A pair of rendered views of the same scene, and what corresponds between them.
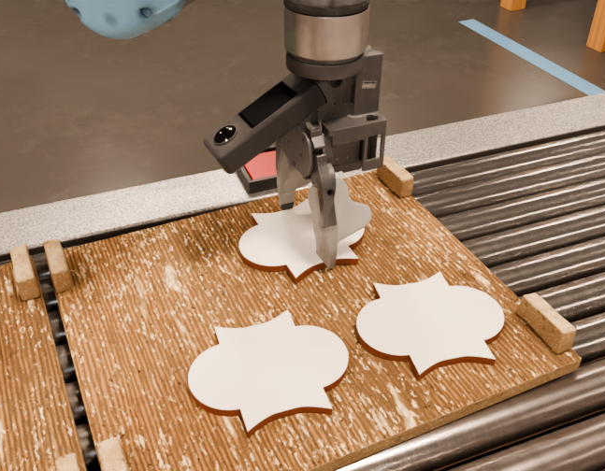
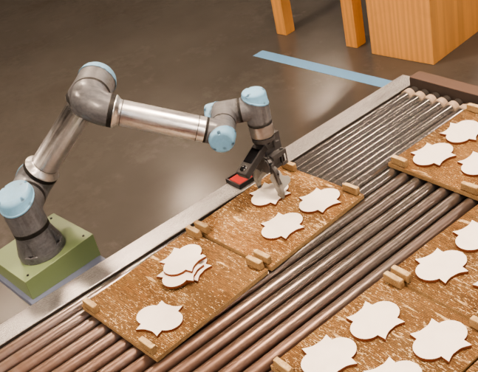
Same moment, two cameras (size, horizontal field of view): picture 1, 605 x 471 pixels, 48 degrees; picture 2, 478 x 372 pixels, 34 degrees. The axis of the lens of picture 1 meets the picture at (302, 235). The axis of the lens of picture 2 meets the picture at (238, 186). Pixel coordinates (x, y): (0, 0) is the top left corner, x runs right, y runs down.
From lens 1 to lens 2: 1.75 m
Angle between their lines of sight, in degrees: 11
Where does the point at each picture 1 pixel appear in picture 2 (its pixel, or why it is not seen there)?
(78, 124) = not seen: hidden behind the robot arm
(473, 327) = (332, 197)
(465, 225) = (318, 173)
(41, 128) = (4, 230)
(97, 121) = not seen: hidden behind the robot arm
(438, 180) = (302, 162)
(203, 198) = (225, 196)
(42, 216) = (174, 221)
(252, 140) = (252, 167)
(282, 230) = (262, 193)
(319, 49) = (264, 136)
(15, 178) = not seen: hidden behind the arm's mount
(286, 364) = (287, 223)
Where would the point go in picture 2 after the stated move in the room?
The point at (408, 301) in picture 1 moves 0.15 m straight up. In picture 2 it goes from (311, 198) to (304, 156)
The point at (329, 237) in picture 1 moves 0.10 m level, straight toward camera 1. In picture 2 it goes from (281, 188) to (291, 204)
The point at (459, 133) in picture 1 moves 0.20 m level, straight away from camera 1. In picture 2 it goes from (302, 142) to (295, 116)
